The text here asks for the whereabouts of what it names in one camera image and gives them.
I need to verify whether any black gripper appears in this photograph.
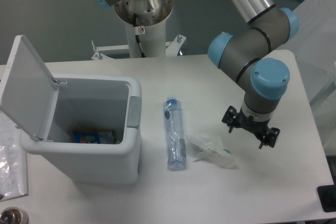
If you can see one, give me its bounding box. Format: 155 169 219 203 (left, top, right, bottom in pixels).
222 105 280 149

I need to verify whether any clear plastic wrapper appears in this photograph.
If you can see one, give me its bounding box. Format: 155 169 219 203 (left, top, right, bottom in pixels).
186 133 238 169

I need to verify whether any clear plastic water bottle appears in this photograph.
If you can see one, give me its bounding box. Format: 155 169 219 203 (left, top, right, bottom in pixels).
163 95 187 171

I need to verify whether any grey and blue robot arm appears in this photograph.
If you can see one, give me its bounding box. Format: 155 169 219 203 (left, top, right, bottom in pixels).
95 0 299 147

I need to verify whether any white plastic trash can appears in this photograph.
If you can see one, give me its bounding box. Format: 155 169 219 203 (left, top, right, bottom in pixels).
1 35 142 184

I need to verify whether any black device at table edge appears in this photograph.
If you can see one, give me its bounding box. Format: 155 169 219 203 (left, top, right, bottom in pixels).
317 185 335 212

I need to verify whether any translucent side table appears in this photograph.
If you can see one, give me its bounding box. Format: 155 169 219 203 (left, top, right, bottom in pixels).
292 0 335 156

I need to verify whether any blue snack packet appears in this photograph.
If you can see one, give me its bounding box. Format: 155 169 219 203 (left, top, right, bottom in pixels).
72 127 116 144

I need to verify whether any paper sheet in plastic sleeve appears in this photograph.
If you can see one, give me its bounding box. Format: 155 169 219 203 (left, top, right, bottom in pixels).
1 112 28 201

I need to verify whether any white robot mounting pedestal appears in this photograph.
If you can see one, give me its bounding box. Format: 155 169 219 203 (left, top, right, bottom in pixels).
90 0 186 61

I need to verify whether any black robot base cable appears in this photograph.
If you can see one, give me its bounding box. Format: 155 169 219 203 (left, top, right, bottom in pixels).
133 13 146 58

